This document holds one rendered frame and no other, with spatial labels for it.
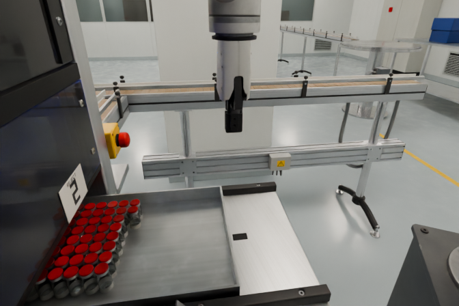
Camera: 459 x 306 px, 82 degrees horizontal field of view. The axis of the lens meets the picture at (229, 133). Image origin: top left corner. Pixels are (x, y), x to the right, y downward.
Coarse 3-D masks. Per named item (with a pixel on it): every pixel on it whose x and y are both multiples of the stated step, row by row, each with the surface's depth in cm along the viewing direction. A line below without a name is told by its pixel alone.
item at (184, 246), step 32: (160, 192) 62; (192, 192) 63; (160, 224) 56; (192, 224) 56; (224, 224) 56; (128, 256) 49; (160, 256) 49; (192, 256) 49; (224, 256) 49; (128, 288) 43; (160, 288) 43; (192, 288) 43; (224, 288) 40
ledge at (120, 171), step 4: (120, 164) 79; (124, 164) 79; (112, 168) 77; (116, 168) 77; (120, 168) 77; (124, 168) 77; (128, 168) 80; (116, 172) 75; (120, 172) 75; (124, 172) 75; (116, 176) 73; (120, 176) 73; (124, 176) 75; (116, 180) 72; (120, 180) 72; (124, 180) 75; (116, 184) 70; (120, 184) 71; (116, 188) 68; (120, 188) 70
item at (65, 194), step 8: (80, 168) 47; (72, 176) 44; (80, 176) 47; (64, 184) 41; (80, 184) 46; (64, 192) 41; (72, 192) 43; (80, 192) 46; (64, 200) 41; (72, 200) 43; (80, 200) 46; (64, 208) 41; (72, 208) 43; (72, 216) 43
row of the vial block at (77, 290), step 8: (96, 208) 55; (104, 208) 55; (96, 216) 52; (104, 216) 54; (96, 224) 51; (88, 232) 48; (96, 232) 50; (80, 240) 47; (88, 240) 47; (80, 248) 45; (88, 248) 46; (80, 256) 44; (72, 264) 42; (80, 264) 43; (64, 272) 41; (72, 272) 41; (72, 280) 41; (80, 280) 42; (72, 288) 41; (80, 288) 42
